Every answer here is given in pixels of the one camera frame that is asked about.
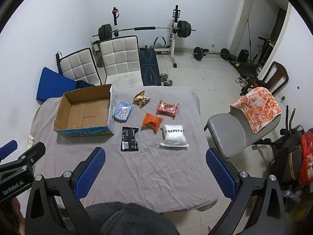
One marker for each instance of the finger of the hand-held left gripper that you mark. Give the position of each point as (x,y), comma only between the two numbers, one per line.
(8,149)
(31,153)

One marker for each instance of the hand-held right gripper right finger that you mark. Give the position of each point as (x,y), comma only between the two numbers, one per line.
(220,171)

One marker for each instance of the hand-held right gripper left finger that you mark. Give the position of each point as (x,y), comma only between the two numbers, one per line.
(90,171)

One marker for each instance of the black snack packet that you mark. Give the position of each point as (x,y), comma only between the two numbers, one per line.
(129,139)

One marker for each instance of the cardboard box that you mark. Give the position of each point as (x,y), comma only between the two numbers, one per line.
(83,115)

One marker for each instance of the white soft packet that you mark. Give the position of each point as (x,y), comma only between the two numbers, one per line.
(174,137)

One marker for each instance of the light blue snack packet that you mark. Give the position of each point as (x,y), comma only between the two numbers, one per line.
(123,112)

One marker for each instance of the orange snack packet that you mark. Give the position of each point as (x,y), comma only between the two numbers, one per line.
(151,122)

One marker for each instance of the red snack packet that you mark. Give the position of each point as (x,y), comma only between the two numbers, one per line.
(167,109)

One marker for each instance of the yellow snack packet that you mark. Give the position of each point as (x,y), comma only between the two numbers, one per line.
(141,100)

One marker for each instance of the person's left forearm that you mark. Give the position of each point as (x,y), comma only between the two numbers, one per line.
(13,216)

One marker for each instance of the grey seat chair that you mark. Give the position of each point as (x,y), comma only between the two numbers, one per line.
(227,134)

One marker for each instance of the grey table cloth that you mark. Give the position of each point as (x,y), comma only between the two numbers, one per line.
(151,173)

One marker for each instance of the dark fleece clothing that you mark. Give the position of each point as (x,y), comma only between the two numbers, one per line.
(129,220)

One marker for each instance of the blue folded mat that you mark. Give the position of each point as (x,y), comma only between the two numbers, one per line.
(53,83)

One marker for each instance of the orange patterned towel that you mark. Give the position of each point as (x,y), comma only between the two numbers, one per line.
(259,107)

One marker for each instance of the dark blue cloth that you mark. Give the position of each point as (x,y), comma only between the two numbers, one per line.
(83,84)

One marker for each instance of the red plastic bag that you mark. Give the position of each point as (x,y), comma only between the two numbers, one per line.
(307,156)

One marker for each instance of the pair of white shoes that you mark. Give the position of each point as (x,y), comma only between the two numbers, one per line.
(242,81)

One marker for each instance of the black umbrella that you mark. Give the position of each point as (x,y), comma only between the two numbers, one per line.
(58,62)

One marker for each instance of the white padded chair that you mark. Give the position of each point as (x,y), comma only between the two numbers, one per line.
(119,56)
(78,66)

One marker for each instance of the dark wooden chair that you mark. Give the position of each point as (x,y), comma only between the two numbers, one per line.
(281,76)

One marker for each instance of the black speaker box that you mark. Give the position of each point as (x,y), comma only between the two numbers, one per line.
(243,55)

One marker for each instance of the short barbell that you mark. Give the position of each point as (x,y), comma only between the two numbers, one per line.
(198,53)

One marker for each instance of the black weight bench pad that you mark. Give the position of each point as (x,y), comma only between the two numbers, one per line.
(149,66)

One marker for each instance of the black kick scooter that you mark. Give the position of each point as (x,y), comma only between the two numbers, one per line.
(260,50)

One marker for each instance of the white barbell rack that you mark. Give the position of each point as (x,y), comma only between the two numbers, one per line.
(174,41)

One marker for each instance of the grey ab trainer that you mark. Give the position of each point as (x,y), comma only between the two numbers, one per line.
(160,42)

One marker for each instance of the white door frame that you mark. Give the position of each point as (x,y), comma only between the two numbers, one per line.
(240,17)

